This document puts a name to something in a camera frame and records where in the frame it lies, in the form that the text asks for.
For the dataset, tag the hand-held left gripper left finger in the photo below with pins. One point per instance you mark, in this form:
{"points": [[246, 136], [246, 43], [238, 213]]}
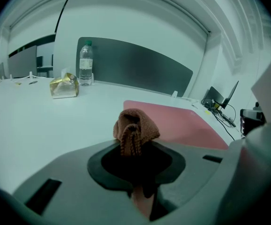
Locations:
{"points": [[67, 196]]}

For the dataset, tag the white divider clip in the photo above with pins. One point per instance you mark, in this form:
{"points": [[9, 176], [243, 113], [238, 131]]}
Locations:
{"points": [[175, 94]]}

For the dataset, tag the brown knitted cloth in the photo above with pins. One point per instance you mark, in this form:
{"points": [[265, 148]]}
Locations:
{"points": [[137, 123]]}

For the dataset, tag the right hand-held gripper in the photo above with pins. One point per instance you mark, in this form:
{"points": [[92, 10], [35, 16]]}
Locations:
{"points": [[245, 128]]}

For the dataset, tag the gold tissue pack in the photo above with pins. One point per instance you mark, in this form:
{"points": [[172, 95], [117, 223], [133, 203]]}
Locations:
{"points": [[64, 88]]}

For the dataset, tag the light grey desk divider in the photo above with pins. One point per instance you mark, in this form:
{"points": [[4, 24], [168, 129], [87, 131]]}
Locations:
{"points": [[23, 62]]}

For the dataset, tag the black laptop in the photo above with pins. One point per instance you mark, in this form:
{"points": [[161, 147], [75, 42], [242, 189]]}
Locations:
{"points": [[230, 94]]}

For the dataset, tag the clear plastic water bottle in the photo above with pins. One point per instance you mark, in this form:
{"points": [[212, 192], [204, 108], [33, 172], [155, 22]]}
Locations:
{"points": [[85, 62]]}

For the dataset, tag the pink desk mat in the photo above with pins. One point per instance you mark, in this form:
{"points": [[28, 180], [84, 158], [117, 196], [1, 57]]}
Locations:
{"points": [[184, 125]]}

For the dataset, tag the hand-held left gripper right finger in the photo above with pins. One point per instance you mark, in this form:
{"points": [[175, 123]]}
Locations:
{"points": [[191, 179]]}

